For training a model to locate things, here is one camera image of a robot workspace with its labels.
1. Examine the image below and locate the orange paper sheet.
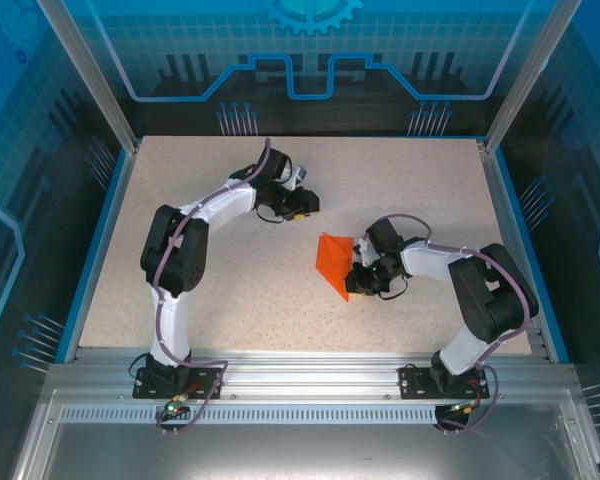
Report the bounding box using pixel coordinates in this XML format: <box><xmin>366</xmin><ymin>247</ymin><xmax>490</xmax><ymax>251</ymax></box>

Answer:
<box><xmin>314</xmin><ymin>232</ymin><xmax>355</xmax><ymax>303</ymax></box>

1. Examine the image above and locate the sheet metal tray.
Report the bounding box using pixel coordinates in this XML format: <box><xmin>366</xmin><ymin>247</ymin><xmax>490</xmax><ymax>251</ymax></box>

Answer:
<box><xmin>7</xmin><ymin>389</ymin><xmax>600</xmax><ymax>480</ymax></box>

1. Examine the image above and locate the blue table edge strip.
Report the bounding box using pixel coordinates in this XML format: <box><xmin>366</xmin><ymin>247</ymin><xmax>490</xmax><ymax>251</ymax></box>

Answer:
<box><xmin>54</xmin><ymin>147</ymin><xmax>141</xmax><ymax>364</ymax></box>
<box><xmin>493</xmin><ymin>147</ymin><xmax>572</xmax><ymax>364</ymax></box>

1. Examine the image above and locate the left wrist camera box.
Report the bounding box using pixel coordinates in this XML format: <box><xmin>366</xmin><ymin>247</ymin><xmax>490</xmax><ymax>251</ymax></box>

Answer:
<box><xmin>282</xmin><ymin>166</ymin><xmax>311</xmax><ymax>190</ymax></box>

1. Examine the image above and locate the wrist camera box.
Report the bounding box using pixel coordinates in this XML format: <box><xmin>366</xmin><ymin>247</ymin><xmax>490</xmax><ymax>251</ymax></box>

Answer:
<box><xmin>353</xmin><ymin>237</ymin><xmax>377</xmax><ymax>266</ymax></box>
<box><xmin>282</xmin><ymin>166</ymin><xmax>311</xmax><ymax>190</ymax></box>

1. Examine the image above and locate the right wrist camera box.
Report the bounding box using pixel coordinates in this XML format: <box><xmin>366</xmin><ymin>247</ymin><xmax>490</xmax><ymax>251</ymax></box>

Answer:
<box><xmin>353</xmin><ymin>237</ymin><xmax>377</xmax><ymax>266</ymax></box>

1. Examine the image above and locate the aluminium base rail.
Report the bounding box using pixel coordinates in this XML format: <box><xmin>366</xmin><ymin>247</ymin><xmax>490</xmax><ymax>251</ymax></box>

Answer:
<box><xmin>44</xmin><ymin>347</ymin><xmax>584</xmax><ymax>401</ymax></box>

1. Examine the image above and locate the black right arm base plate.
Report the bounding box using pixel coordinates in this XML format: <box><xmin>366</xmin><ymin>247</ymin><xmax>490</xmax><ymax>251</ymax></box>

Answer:
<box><xmin>397</xmin><ymin>363</ymin><xmax>492</xmax><ymax>401</ymax></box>

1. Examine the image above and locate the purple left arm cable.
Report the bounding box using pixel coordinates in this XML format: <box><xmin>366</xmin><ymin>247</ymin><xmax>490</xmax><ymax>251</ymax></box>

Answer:
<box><xmin>152</xmin><ymin>138</ymin><xmax>274</xmax><ymax>439</ymax></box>

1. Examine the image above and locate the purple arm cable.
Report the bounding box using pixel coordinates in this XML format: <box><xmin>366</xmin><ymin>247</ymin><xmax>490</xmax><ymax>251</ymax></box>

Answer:
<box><xmin>152</xmin><ymin>138</ymin><xmax>274</xmax><ymax>439</ymax></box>
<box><xmin>385</xmin><ymin>213</ymin><xmax>540</xmax><ymax>437</ymax></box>

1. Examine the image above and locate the slotted cable duct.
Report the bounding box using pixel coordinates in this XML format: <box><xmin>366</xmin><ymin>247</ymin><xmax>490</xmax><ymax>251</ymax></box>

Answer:
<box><xmin>58</xmin><ymin>405</ymin><xmax>566</xmax><ymax>427</ymax></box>

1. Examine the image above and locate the aluminium side rail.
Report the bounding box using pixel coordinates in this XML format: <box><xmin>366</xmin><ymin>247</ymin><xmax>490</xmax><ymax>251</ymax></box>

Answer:
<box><xmin>476</xmin><ymin>139</ymin><xmax>552</xmax><ymax>362</ymax></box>

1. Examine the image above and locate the cable connector with green light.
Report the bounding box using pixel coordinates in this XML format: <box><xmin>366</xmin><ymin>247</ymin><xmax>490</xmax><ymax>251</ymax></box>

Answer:
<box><xmin>447</xmin><ymin>399</ymin><xmax>483</xmax><ymax>417</ymax></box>
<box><xmin>160</xmin><ymin>393</ymin><xmax>190</xmax><ymax>420</ymax></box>

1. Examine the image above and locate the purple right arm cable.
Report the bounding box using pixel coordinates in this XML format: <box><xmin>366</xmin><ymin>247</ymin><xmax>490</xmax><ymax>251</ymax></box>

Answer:
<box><xmin>385</xmin><ymin>213</ymin><xmax>540</xmax><ymax>437</ymax></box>

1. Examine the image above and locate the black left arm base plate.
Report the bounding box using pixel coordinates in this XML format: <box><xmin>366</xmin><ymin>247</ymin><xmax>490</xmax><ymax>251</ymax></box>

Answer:
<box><xmin>132</xmin><ymin>366</ymin><xmax>227</xmax><ymax>401</ymax></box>

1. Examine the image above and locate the aluminium frame post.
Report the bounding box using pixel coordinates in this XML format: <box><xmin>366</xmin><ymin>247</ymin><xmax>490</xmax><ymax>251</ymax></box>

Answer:
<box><xmin>481</xmin><ymin>0</ymin><xmax>574</xmax><ymax>154</ymax></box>
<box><xmin>34</xmin><ymin>0</ymin><xmax>142</xmax><ymax>154</ymax></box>

